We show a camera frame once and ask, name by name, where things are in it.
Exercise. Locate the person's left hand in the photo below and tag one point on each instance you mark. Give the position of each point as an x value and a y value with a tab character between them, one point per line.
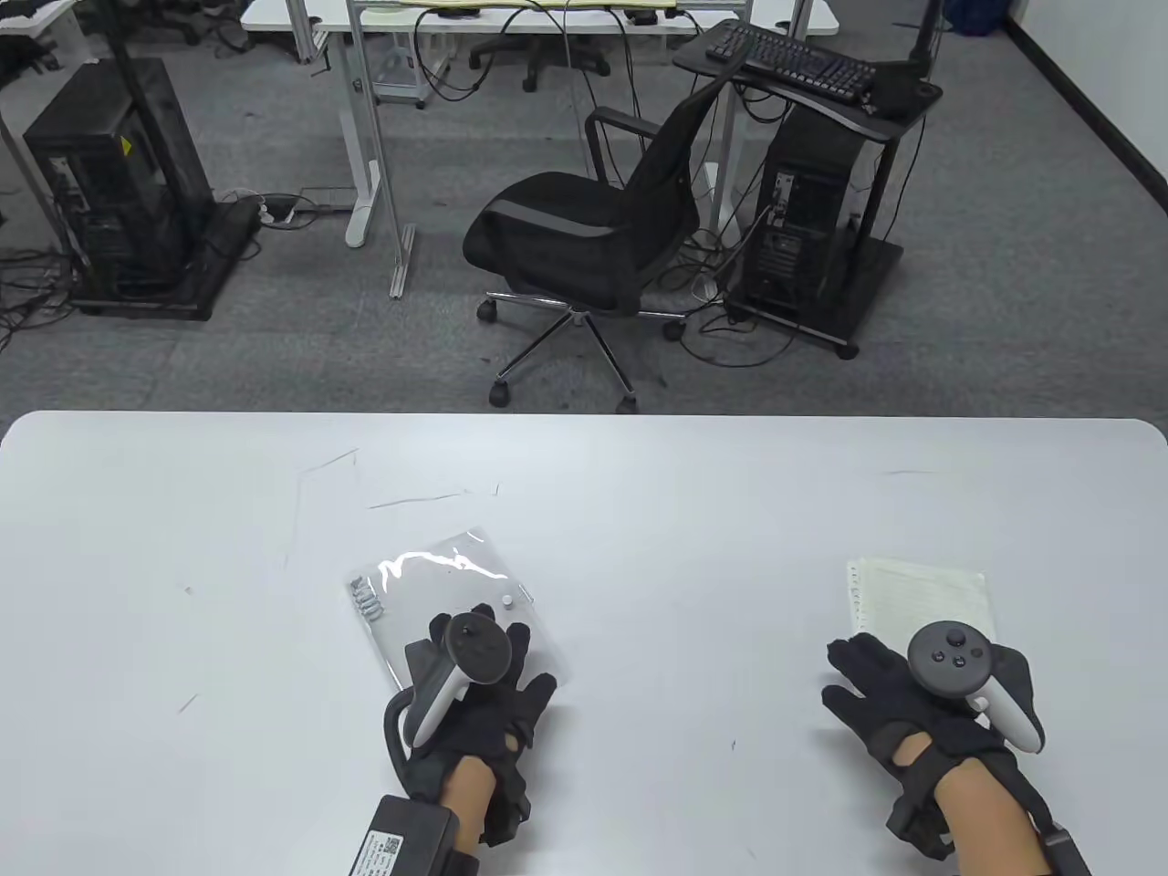
538	698

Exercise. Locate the person's right hand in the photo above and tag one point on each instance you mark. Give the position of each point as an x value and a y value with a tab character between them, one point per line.
876	707

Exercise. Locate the grey and white controller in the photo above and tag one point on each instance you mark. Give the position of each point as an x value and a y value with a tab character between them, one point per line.
476	648
949	657

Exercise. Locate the stack of lined loose-leaf paper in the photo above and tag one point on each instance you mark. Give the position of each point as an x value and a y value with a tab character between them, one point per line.
912	593

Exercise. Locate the person's right forearm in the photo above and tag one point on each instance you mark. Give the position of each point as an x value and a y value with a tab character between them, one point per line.
985	821

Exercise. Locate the person's left forearm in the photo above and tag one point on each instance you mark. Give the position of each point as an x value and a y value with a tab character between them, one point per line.
467	803

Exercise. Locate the black wrist sensor box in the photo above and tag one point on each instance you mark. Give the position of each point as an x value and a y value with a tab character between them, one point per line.
401	835
1068	853

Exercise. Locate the black rolling computer cart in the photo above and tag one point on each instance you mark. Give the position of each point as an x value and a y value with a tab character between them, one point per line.
871	278

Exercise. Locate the black mesh office chair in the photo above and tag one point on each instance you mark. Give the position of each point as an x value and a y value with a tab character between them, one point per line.
547	228

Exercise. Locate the black computer tower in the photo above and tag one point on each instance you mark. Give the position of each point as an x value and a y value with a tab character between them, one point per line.
109	182
803	210

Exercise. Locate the white power strip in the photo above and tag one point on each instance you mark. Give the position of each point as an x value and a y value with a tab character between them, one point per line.
276	212

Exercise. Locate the black rolling computer stand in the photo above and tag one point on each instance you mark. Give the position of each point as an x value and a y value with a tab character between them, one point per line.
224	242

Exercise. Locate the white rolling cabinet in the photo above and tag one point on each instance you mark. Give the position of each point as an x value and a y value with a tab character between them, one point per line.
401	78

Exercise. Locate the black chair wheel base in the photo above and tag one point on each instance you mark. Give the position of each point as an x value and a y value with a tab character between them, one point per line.
173	27
538	55

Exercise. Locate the black keyboard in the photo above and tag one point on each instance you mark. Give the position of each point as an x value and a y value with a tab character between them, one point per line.
785	57

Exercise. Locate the dark blue bag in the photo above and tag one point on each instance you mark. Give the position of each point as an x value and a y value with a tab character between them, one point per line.
976	14

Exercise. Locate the white background desk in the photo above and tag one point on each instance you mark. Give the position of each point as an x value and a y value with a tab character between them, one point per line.
274	14
27	18

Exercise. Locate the aluminium frame post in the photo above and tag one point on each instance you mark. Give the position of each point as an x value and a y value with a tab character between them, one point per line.
402	265

